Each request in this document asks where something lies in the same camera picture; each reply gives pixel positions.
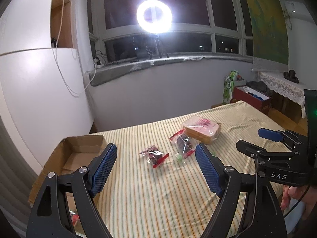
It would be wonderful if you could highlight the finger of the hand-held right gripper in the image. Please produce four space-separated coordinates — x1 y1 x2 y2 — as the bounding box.
258 128 309 152
236 139 300 163

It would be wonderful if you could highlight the green paper bag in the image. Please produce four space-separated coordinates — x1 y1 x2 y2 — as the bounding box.
223 70 239 105

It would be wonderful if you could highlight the grey windowsill mat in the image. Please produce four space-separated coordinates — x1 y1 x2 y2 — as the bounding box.
90 53 254 87

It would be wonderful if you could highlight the white framed window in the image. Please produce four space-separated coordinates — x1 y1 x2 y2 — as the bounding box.
88 0 254 63

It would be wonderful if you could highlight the white cabinet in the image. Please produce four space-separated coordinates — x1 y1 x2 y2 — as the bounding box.
0 0 96 176

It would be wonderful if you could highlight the green candy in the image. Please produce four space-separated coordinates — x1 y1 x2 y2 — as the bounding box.
174 153 188 164

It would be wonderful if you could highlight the dark cloth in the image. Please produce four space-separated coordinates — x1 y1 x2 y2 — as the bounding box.
248 81 271 96

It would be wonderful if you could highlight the brown cardboard box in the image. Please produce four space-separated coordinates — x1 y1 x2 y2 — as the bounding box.
28 135 106 236

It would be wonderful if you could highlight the dark figurine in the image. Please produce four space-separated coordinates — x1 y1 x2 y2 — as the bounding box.
284 67 300 83

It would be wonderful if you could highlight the white lace cloth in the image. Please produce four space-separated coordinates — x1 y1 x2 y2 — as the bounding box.
258 71 309 118

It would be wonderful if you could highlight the sliced bread packet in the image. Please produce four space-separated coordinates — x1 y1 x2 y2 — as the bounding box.
181 116 222 145

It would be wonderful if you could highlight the green yellow wall poster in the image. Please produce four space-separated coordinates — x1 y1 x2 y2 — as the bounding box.
241 0 290 73

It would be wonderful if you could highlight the person's right hand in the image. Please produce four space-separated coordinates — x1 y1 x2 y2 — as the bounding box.
281 185 317 219

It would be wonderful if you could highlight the red box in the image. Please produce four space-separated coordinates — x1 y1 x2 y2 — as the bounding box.
233 85 272 116

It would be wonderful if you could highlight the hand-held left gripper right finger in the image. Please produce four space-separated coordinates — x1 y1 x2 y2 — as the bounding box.
195 143 288 238

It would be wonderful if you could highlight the small red-edged date packet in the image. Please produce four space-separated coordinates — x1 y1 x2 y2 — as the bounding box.
139 146 169 169

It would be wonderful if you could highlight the white cable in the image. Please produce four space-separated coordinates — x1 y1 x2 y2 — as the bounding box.
53 0 97 97

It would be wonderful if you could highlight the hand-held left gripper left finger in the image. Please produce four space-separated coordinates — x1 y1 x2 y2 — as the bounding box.
27 143 118 238

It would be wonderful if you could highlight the black tripod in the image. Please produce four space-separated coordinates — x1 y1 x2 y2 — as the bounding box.
149 35 170 60

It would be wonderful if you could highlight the ring light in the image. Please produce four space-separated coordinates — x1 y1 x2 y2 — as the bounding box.
136 0 173 34

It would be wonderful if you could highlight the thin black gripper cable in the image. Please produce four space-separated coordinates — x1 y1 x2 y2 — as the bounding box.
282 185 312 217

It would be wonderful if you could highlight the large red-edged date packet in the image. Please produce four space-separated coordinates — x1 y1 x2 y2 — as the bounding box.
169 130 201 159

